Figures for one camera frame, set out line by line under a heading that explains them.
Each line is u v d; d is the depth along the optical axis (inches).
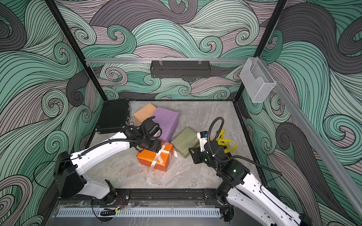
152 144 26.9
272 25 30.6
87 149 17.7
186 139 35.5
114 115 42.5
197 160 23.9
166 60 36.2
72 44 33.5
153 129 24.1
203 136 24.1
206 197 28.6
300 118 23.0
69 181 15.8
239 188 18.5
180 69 37.4
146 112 42.3
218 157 19.5
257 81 30.1
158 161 29.9
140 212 27.4
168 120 36.0
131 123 41.1
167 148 31.9
